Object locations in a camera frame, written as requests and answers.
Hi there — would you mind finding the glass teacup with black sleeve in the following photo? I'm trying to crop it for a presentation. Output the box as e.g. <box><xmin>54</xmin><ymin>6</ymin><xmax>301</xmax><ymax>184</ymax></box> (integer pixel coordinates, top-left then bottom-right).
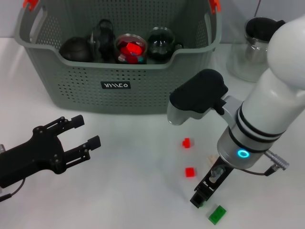
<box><xmin>114</xmin><ymin>34</ymin><xmax>148</xmax><ymax>64</ymax></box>
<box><xmin>146</xmin><ymin>27</ymin><xmax>184</xmax><ymax>64</ymax></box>

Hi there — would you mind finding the long dark red block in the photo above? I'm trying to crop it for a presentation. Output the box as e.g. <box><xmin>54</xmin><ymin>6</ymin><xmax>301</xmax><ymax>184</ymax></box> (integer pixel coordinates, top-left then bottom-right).
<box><xmin>117</xmin><ymin>39</ymin><xmax>129</xmax><ymax>56</ymax></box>

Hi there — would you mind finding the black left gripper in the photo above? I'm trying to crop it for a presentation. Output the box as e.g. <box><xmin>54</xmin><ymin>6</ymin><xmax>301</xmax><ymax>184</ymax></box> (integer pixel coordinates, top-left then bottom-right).
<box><xmin>0</xmin><ymin>114</ymin><xmax>102</xmax><ymax>188</ymax></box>

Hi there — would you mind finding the glass carafe with black lid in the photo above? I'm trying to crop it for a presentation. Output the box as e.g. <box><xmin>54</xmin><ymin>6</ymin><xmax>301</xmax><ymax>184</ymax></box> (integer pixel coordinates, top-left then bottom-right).
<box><xmin>226</xmin><ymin>16</ymin><xmax>286</xmax><ymax>83</ymax></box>

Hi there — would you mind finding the dark clay teapot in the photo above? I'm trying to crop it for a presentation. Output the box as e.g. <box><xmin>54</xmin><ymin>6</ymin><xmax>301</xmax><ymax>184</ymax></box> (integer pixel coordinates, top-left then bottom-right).
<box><xmin>59</xmin><ymin>36</ymin><xmax>92</xmax><ymax>62</ymax></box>

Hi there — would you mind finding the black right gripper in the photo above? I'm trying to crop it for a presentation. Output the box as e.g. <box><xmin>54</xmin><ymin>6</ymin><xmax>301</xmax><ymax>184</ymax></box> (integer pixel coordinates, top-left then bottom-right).
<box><xmin>190</xmin><ymin>157</ymin><xmax>234</xmax><ymax>209</ymax></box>

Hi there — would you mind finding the grey perforated storage basket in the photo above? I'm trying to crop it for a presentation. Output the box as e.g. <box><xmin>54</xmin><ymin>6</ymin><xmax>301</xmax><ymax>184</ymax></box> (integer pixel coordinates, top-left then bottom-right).
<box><xmin>13</xmin><ymin>0</ymin><xmax>222</xmax><ymax>115</ymax></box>

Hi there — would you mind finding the black lidded glass jar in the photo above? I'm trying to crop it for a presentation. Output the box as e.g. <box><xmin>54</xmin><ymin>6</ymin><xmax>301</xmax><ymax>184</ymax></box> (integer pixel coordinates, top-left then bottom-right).
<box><xmin>86</xmin><ymin>19</ymin><xmax>117</xmax><ymax>63</ymax></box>

